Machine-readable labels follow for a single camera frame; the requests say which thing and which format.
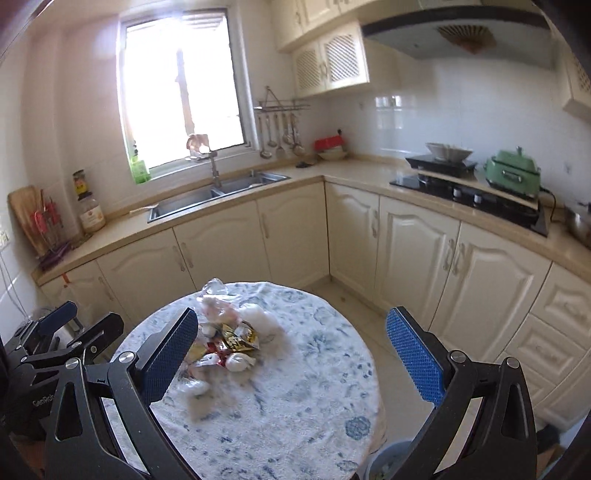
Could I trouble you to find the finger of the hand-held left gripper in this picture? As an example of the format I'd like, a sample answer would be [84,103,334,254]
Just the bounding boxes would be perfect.
[21,313,124,370]
[16,301,78,354]

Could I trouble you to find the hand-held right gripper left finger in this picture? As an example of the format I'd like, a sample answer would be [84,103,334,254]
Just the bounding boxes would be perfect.
[44,307,204,480]

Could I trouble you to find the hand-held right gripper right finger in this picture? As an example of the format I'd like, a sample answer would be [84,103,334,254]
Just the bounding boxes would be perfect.
[386,307,539,480]

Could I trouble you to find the white plastic wrapper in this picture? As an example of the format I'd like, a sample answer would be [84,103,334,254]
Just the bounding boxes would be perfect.
[182,376,213,395]

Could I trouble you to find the small white tissue wad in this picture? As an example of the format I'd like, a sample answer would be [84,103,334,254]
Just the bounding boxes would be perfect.
[224,352,257,374]

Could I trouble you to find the clear plastic bag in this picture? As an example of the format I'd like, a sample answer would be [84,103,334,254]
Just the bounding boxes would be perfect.
[196,278,247,335]

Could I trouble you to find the yellow snack packet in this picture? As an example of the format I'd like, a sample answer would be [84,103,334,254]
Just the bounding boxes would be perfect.
[221,322,262,352]

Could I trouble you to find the grey plastic bin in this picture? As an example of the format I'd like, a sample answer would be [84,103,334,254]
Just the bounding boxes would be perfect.
[367,440,430,480]

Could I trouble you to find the large white tissue wad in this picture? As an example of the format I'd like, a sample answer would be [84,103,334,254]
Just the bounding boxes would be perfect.
[240,305,284,344]

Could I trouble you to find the glass jar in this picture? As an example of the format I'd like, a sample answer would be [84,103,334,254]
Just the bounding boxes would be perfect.
[78,191,107,234]

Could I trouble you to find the wooden cutting board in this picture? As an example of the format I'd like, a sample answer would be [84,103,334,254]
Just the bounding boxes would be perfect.
[8,185,51,257]

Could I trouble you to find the blue floral white tablecloth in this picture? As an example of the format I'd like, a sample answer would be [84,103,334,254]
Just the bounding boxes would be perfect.
[104,281,387,480]

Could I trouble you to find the yellow label bottle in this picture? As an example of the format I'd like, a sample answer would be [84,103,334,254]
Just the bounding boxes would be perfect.
[72,170,93,199]

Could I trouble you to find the stainless steel sink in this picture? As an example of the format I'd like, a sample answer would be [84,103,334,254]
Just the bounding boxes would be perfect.
[148,172,291,224]

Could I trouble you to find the green dish soap bottle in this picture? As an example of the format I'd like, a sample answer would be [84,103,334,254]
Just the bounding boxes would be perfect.
[129,143,152,185]

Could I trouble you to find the black gas stove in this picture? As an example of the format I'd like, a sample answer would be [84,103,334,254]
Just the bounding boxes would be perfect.
[390,173,550,237]

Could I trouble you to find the beige wooden board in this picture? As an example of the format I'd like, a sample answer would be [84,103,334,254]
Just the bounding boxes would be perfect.
[416,168,541,213]

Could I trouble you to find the black induction cooker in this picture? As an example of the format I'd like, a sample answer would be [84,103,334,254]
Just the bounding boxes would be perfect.
[405,154,478,178]

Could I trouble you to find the metal faucet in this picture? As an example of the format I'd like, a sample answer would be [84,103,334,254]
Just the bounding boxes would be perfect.
[187,134,223,190]

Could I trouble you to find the wide white bowl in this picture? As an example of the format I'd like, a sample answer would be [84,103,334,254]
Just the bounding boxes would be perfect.
[425,142,474,162]

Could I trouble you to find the green electric pot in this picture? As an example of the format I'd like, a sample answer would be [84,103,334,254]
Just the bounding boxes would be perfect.
[484,147,543,197]

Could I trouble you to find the stainless steel pot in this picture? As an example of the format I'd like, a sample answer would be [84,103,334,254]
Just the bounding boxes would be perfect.
[564,200,591,243]

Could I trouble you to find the white framed window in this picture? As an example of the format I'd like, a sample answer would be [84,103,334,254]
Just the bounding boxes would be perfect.
[119,11,257,181]

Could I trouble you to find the black range hood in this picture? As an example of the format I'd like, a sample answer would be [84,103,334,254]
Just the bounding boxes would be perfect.
[361,4,561,70]

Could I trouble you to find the brown folding fan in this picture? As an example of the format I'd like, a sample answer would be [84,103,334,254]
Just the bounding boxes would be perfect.
[438,25,497,54]

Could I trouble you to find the black power cable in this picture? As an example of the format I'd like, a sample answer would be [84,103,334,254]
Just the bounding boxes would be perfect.
[538,187,557,222]

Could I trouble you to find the metal utensil rail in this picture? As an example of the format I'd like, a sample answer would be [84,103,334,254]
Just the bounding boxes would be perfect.
[253,85,311,114]

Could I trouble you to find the cream lattice wall cabinet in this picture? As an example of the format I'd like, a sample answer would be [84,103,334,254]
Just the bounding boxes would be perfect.
[291,21,370,97]

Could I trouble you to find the cream narrow wall cabinet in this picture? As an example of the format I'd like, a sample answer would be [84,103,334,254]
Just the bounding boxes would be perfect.
[561,41,591,123]

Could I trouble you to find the cream plain wall cabinet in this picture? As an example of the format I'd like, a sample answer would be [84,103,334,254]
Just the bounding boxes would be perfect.
[272,0,365,51]

